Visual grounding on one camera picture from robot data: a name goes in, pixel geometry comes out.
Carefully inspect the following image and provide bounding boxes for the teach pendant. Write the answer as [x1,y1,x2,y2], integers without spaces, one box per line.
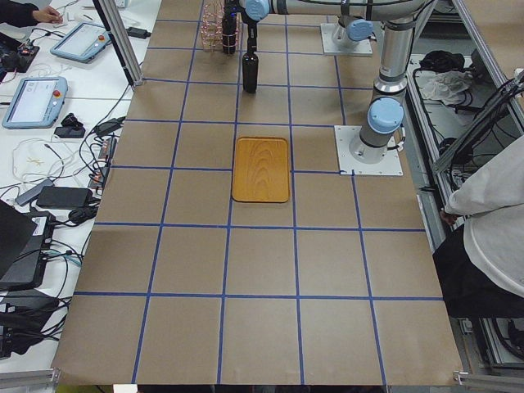
[50,22,111,63]
[2,76,68,129]

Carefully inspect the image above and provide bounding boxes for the copper wire bottle basket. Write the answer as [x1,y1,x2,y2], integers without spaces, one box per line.
[200,1,236,54]

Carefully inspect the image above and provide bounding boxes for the black laptop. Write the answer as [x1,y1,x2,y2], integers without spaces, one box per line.
[1,201,55,291]

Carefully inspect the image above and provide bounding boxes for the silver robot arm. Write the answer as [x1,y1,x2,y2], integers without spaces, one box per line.
[232,1,431,164]
[333,16,373,47]

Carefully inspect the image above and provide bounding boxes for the black power brick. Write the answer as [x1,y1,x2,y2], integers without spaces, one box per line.
[36,186,93,210]

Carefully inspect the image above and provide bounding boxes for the person hand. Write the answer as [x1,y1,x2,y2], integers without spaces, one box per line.
[32,6,63,25]

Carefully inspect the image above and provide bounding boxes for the person in white hoodie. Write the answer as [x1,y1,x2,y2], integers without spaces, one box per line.
[433,138,523,318]

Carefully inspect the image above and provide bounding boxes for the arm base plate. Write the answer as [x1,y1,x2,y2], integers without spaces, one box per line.
[320,23,373,56]
[334,125,403,176]

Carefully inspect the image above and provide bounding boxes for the black power adapter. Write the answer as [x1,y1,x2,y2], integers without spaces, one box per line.
[126,27,151,39]

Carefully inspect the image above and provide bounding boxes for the teach pendant near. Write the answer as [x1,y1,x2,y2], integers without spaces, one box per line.
[2,76,68,129]

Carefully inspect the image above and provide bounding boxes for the aluminium frame post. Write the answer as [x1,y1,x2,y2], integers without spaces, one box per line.
[93,0,143,88]

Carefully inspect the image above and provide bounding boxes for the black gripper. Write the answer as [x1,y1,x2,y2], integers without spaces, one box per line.
[246,20,258,56]

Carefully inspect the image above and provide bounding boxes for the wooden tray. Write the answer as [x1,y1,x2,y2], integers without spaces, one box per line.
[232,136,290,203]

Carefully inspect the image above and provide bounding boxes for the teach pendant far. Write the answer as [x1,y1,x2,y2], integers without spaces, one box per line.
[50,22,111,63]

